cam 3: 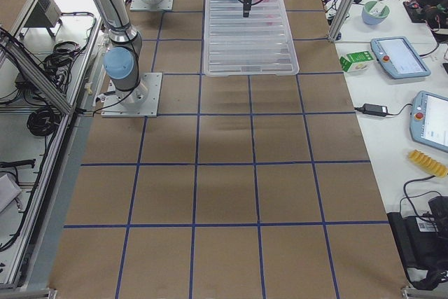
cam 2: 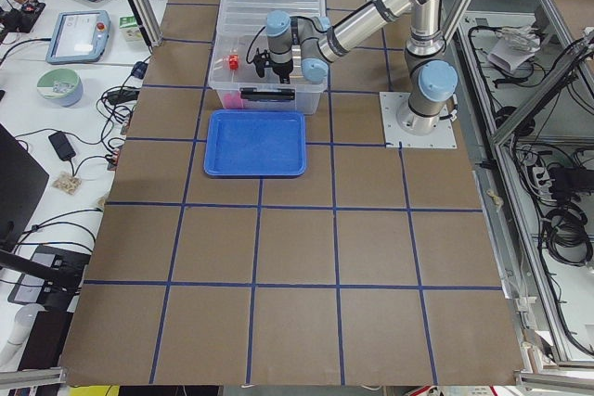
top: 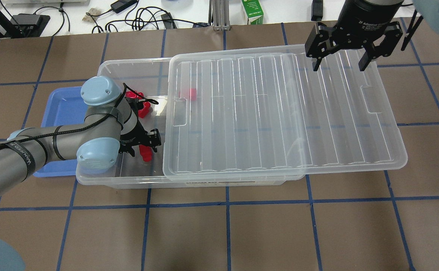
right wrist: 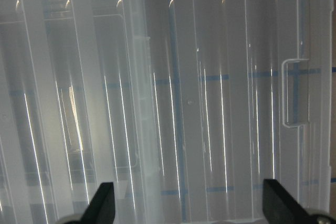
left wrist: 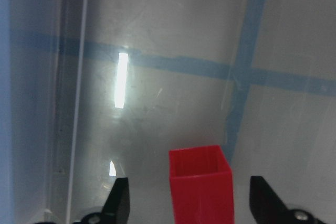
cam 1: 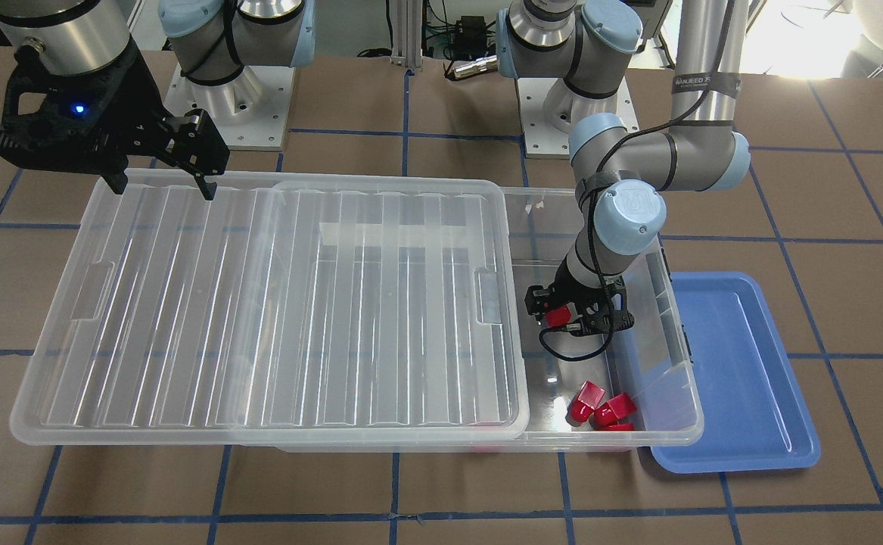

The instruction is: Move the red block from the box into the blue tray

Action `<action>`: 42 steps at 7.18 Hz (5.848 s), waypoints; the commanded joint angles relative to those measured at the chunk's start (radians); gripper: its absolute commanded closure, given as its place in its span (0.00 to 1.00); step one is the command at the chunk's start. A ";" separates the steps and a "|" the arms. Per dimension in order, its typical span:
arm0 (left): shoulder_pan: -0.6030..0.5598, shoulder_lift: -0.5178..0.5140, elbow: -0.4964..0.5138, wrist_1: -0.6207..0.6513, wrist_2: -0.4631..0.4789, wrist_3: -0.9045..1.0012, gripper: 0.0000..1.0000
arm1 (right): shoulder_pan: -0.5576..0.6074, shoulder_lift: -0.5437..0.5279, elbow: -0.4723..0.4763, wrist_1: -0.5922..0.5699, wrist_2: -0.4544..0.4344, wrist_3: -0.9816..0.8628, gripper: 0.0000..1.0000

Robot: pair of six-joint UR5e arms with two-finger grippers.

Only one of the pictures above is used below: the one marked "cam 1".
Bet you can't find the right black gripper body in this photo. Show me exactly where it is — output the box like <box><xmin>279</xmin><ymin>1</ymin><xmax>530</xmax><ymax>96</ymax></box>
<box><xmin>0</xmin><ymin>38</ymin><xmax>177</xmax><ymax>179</ymax></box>

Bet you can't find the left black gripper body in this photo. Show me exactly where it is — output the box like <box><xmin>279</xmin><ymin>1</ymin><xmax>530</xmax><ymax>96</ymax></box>
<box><xmin>525</xmin><ymin>276</ymin><xmax>635</xmax><ymax>335</ymax></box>

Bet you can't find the clear plastic box lid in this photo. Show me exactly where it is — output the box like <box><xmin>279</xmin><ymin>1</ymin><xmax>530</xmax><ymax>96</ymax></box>
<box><xmin>10</xmin><ymin>169</ymin><xmax>529</xmax><ymax>452</ymax></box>

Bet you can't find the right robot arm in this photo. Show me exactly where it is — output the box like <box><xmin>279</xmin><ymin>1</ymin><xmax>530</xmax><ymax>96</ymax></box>
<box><xmin>0</xmin><ymin>1</ymin><xmax>316</xmax><ymax>201</ymax></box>

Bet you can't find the clear plastic storage box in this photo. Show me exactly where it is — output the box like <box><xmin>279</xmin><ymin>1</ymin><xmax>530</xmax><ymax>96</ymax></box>
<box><xmin>290</xmin><ymin>188</ymin><xmax>705</xmax><ymax>453</ymax></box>

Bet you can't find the blue plastic tray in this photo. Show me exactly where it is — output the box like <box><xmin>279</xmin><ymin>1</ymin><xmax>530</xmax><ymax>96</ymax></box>
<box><xmin>651</xmin><ymin>272</ymin><xmax>822</xmax><ymax>474</ymax></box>

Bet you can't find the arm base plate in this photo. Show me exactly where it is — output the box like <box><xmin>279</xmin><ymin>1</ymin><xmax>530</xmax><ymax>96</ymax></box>
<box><xmin>163</xmin><ymin>66</ymin><xmax>297</xmax><ymax>151</ymax></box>
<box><xmin>516</xmin><ymin>77</ymin><xmax>639</xmax><ymax>159</ymax></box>

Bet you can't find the aluminium frame post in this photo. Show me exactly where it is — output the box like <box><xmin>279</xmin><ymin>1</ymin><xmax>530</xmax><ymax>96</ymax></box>
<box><xmin>388</xmin><ymin>0</ymin><xmax>424</xmax><ymax>72</ymax></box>

